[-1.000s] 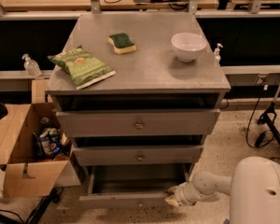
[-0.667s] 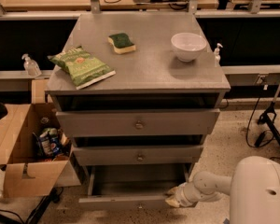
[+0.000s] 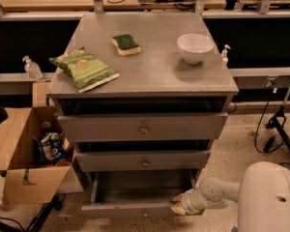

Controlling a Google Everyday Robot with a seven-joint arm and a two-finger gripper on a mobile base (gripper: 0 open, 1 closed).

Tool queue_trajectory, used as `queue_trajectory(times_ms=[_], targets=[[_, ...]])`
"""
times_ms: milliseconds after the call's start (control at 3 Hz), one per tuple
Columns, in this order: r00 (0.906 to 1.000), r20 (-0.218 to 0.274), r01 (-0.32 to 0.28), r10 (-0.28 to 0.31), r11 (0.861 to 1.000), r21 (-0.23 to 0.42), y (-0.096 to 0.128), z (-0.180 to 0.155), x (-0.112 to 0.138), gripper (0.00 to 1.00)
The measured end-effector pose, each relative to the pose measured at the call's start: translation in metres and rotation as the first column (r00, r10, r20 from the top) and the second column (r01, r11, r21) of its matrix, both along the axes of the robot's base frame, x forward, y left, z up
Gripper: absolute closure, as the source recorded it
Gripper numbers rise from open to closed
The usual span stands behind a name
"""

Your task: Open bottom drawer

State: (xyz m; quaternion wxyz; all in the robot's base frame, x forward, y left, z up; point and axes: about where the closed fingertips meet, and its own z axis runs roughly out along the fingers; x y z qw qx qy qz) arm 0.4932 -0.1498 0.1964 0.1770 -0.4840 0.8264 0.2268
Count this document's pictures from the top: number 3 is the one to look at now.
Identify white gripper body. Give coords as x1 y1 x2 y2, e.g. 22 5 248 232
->
181 188 207 215

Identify grey bottom drawer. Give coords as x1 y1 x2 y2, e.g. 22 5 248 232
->
81 169 198 218

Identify grey drawer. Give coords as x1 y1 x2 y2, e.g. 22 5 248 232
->
81 169 198 218
75 150 210 172
58 113 227 142

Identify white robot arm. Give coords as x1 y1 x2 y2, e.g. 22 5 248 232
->
171 161 290 232

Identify grey top drawer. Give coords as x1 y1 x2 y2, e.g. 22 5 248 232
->
58 113 227 142

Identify grey drawer cabinet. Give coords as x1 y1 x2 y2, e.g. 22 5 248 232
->
46 13 240 195

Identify grey middle drawer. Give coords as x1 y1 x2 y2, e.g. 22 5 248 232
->
75 150 210 172

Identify open cardboard box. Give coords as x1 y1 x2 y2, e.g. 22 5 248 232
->
0 82 86 205

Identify black tripod stand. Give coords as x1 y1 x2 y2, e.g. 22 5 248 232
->
267 84 290 151

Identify snack packets in box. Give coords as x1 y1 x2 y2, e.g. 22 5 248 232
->
35 132 73 163

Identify white pump bottle right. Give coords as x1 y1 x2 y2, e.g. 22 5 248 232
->
220 44 231 66

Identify white bowl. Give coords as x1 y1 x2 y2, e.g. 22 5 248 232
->
177 34 215 64

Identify green chip bag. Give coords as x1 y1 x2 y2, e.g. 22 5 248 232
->
50 48 120 93

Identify green yellow sponge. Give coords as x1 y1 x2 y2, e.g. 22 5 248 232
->
112 34 141 56

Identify clear sanitizer bottle left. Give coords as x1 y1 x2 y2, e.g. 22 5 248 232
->
22 55 43 80

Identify black floor cable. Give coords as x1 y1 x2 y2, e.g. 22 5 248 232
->
254 87 290 172

